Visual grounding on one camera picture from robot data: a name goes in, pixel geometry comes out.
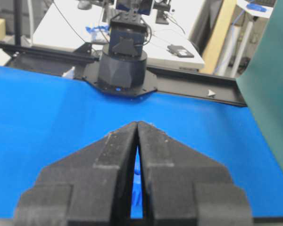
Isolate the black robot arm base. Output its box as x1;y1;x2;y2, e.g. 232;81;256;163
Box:
83;9;158;97

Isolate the black device on desk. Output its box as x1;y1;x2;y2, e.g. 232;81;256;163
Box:
167;44;194;58

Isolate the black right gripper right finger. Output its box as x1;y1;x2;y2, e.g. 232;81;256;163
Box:
138;121;253;226

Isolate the blue table mat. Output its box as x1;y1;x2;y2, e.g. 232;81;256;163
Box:
0;67;283;218

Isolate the white desk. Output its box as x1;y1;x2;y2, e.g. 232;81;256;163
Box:
32;0;205;70

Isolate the black aluminium rail frame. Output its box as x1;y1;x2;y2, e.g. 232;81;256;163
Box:
0;42;247;106

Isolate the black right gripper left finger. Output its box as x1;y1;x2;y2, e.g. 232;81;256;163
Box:
14;121;137;226

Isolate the black camera stand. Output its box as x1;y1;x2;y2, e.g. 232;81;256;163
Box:
153;0;172;25

